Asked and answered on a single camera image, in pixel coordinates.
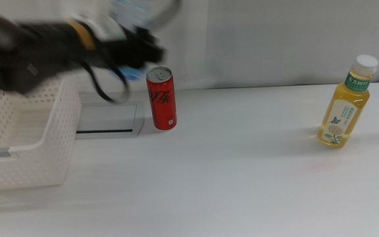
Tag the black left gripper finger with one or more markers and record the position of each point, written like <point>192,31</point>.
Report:
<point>151,49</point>

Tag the small blue-capped water bottle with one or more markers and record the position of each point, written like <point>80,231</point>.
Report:
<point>132,74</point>

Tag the red cola can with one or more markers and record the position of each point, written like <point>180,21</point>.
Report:
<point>161,98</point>

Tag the yellow tea bottle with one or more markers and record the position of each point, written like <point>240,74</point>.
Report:
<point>342,112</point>

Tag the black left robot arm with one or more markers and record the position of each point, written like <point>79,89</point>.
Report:
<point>28,56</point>

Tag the white perforated plastic basket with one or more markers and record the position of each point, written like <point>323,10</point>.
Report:
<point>54,141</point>

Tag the white backdrop curtain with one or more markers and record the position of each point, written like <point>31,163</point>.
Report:
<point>275,39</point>

